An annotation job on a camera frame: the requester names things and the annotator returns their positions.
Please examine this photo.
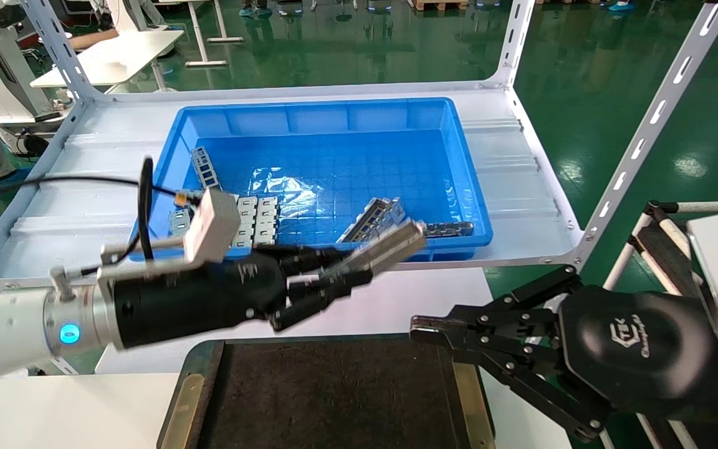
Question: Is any grey metal channel part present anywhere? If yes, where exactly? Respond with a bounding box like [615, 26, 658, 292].
[337, 197, 394, 244]
[318, 218, 428, 282]
[368, 198, 407, 233]

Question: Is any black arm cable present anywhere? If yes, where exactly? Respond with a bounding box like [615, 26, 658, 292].
[0, 156, 205, 276]

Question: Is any blue plastic bin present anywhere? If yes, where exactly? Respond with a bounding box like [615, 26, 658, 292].
[128, 97, 494, 263]

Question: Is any dark metal strip part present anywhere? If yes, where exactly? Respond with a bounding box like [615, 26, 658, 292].
[424, 221, 476, 239]

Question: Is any perforated grey metal part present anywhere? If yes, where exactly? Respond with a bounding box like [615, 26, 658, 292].
[191, 147, 221, 190]

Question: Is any white desk frame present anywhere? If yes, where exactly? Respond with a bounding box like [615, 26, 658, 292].
[160, 0, 245, 67]

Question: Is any black flat container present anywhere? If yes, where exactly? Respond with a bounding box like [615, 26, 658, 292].
[158, 335, 497, 449]

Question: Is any wooden pallet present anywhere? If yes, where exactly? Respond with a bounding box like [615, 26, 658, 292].
[412, 0, 469, 12]

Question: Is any clear plastic bag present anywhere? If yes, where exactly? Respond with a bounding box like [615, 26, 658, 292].
[250, 167, 319, 214]

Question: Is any white metal shelf rack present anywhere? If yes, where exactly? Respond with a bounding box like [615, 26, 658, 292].
[0, 0, 718, 376]

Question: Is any white work table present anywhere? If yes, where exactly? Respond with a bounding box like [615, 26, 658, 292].
[31, 30, 185, 93]

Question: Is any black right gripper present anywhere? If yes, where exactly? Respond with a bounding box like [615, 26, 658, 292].
[409, 264, 718, 445]

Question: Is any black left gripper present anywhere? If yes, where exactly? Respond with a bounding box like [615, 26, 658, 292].
[112, 245, 373, 351]

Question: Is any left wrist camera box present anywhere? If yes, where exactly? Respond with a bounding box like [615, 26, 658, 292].
[183, 187, 242, 264]

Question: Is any short grey metal part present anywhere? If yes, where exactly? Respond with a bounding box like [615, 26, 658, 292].
[171, 209, 195, 238]

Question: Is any slotted grey metal part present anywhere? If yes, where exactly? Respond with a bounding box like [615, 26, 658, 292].
[253, 196, 279, 246]
[234, 196, 259, 248]

